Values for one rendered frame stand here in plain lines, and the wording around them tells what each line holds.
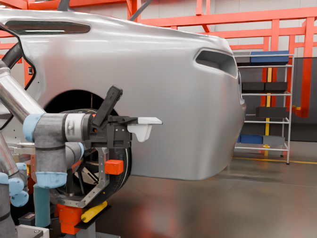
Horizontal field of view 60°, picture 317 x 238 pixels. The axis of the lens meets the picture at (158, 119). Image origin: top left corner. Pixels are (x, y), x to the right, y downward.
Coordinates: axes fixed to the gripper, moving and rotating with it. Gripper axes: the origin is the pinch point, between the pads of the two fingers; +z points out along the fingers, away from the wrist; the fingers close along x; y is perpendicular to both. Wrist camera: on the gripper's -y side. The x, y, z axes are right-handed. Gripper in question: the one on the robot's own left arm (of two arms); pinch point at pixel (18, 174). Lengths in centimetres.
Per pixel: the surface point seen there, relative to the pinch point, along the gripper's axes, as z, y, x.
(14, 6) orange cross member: 329, -178, 7
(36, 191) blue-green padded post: 2.1, 12.5, 8.9
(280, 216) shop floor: 11, 83, 240
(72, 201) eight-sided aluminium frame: -0.2, 21.5, 29.3
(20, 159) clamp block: -2.3, -9.3, 1.3
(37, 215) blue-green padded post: 2.1, 27.3, 9.0
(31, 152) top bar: -5.0, -13.3, 7.1
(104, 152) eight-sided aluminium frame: -16, -11, 46
